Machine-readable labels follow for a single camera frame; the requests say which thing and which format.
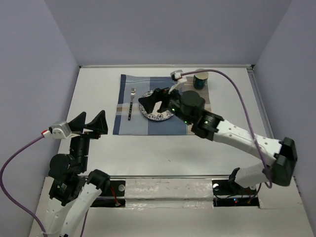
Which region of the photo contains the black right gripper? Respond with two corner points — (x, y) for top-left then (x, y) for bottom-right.
(139, 82), (192, 125)

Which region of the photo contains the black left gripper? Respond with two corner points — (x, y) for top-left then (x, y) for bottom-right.
(69, 108), (109, 170)

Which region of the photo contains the blue floral ceramic plate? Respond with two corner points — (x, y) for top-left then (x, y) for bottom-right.
(139, 102), (173, 121)

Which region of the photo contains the silver fork patterned handle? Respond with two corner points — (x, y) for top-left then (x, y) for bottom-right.
(128, 87), (136, 121)

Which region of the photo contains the blue beige checked placemat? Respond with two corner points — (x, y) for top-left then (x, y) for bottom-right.
(113, 74), (216, 136)

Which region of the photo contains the teal mug cream inside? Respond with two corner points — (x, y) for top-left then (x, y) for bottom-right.
(193, 69), (209, 90)

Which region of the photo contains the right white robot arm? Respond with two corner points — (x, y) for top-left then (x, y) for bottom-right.
(138, 88), (298, 194)

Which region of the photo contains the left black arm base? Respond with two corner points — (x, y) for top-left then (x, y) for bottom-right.
(91, 180), (126, 208)

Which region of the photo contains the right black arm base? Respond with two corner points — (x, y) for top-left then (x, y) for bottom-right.
(212, 180), (261, 207)

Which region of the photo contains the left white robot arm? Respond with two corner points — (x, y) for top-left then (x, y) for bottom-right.
(41, 110), (110, 237)

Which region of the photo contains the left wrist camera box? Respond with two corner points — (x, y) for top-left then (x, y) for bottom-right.
(49, 121), (72, 139)

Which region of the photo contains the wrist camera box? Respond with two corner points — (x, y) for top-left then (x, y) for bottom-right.
(170, 70), (187, 85)
(49, 121), (72, 139)

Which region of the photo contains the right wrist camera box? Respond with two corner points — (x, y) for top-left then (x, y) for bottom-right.
(170, 70), (187, 85)

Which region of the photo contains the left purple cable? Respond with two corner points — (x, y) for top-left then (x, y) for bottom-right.
(0, 134), (50, 235)

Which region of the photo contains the purple cable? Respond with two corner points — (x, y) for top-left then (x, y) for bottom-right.
(0, 134), (50, 235)
(181, 69), (274, 190)

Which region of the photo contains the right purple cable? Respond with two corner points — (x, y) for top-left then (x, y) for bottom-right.
(181, 69), (274, 190)

